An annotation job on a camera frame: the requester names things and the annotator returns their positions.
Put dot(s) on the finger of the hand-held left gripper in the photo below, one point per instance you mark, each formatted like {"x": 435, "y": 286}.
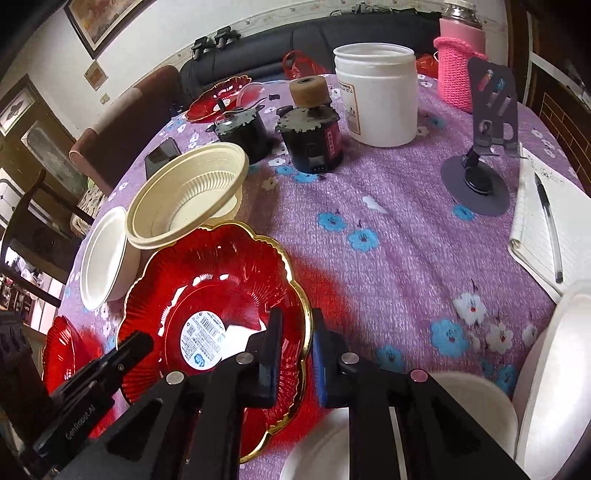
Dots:
{"x": 92, "y": 383}

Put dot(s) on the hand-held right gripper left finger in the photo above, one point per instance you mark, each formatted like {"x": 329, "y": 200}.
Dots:
{"x": 265, "y": 364}

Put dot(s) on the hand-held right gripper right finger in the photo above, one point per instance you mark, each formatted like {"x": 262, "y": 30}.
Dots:
{"x": 321, "y": 364}

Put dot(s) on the small red gold-rimmed plate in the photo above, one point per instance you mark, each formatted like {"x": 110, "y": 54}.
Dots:
{"x": 60, "y": 350}

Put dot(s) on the large red gold-rimmed plate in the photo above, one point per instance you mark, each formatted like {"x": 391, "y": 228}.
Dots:
{"x": 207, "y": 286}

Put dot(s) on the white foam bowl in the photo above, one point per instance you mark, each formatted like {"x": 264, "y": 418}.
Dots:
{"x": 475, "y": 406}
{"x": 568, "y": 369}
{"x": 99, "y": 258}

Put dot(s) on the purple floral tablecloth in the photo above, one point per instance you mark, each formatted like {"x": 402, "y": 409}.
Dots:
{"x": 406, "y": 258}

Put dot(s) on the dark wooden chair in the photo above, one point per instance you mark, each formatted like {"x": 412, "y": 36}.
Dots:
{"x": 27, "y": 230}

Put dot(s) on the beige plastic bowl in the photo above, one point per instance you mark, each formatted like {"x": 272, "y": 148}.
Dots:
{"x": 184, "y": 203}

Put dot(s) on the patterned cushion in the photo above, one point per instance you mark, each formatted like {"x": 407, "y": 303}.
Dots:
{"x": 91, "y": 198}

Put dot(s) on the black motor with tan roller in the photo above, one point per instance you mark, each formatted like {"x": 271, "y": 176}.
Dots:
{"x": 314, "y": 143}

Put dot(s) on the wooden glass-panel door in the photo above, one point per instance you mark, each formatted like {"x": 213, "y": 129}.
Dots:
{"x": 27, "y": 147}

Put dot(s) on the silver-topped black motor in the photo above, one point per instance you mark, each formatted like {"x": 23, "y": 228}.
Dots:
{"x": 244, "y": 134}

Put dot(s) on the black smartphone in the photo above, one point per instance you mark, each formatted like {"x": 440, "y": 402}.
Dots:
{"x": 161, "y": 157}

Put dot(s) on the grey phone stand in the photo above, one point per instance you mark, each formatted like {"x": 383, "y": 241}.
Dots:
{"x": 480, "y": 184}

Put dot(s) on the white paper notebook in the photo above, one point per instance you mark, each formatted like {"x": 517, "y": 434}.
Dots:
{"x": 531, "y": 221}

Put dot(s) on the brown upholstered armchair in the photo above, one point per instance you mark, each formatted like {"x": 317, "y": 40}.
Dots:
{"x": 120, "y": 120}

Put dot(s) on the black ballpoint pen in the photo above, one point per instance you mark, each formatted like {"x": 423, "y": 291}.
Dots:
{"x": 549, "y": 226}

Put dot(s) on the clear plastic container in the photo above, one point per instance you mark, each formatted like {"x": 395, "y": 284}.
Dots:
{"x": 251, "y": 94}

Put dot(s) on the white plastic jar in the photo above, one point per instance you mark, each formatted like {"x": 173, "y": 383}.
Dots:
{"x": 378, "y": 97}

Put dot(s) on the red plastic bag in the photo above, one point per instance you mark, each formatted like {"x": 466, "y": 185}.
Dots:
{"x": 302, "y": 67}
{"x": 427, "y": 64}

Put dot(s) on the pink knitted cover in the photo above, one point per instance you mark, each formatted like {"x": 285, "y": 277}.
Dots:
{"x": 455, "y": 74}

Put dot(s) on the black device on sofa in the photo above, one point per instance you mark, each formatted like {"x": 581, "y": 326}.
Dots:
{"x": 225, "y": 37}
{"x": 202, "y": 48}

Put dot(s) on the black leather sofa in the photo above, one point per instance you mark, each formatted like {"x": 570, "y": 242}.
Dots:
{"x": 277, "y": 41}

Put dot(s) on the thermos with pink sleeve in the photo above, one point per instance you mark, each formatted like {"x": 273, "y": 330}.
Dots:
{"x": 461, "y": 27}

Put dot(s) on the paper wall sticker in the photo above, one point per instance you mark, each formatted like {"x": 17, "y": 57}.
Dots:
{"x": 96, "y": 75}

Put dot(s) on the framed wall picture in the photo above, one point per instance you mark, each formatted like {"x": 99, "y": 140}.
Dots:
{"x": 106, "y": 21}

